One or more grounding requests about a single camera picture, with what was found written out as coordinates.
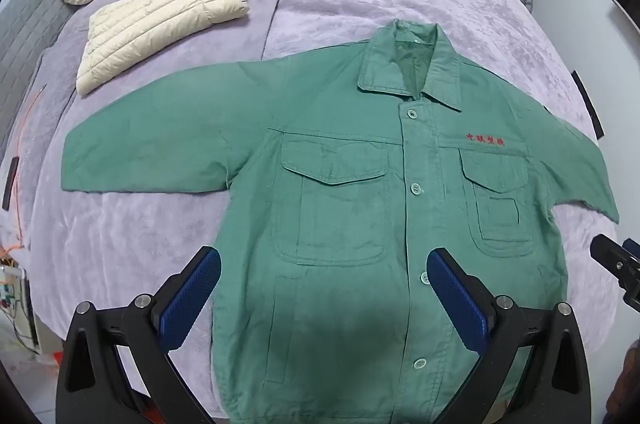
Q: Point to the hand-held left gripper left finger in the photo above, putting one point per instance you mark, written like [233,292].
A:
[192,294]

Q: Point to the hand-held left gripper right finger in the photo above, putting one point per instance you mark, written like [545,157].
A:
[457,299]

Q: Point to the dark wall screen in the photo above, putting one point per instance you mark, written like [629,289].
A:
[629,4]

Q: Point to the grey quilted headboard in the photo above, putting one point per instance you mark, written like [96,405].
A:
[30,24]

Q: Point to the black flat bar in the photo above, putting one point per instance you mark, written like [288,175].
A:
[587,104]

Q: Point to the green button-up work jacket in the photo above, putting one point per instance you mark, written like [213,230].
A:
[350,204]

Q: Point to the cream quilted puffer jacket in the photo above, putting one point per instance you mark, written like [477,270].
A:
[155,14]

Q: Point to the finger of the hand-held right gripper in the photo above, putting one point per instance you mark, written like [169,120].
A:
[607,256]

